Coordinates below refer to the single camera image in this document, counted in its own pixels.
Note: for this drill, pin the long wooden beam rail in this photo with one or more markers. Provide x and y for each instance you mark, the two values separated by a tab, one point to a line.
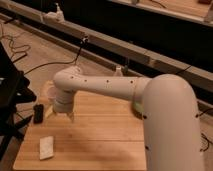
154	40

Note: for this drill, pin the white paper cup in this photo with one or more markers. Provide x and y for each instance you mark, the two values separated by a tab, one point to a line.
51	93

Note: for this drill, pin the green ceramic bowl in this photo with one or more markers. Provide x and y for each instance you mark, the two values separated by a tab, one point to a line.
138	110

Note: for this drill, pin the white object on rail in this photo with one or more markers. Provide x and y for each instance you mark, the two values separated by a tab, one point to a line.
58	15

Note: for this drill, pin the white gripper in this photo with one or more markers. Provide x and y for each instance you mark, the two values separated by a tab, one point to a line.
62	106

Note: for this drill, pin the black chair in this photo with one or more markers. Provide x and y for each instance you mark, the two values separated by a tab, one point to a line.
13	90

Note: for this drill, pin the clear plastic bottle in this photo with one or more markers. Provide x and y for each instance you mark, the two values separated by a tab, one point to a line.
118	71

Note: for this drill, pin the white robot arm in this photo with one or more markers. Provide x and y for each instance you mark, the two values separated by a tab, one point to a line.
172	136

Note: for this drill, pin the white sponge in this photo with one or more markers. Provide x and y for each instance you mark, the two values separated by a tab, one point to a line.
46	147

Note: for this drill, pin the small black box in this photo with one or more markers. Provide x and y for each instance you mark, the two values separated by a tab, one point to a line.
38	113

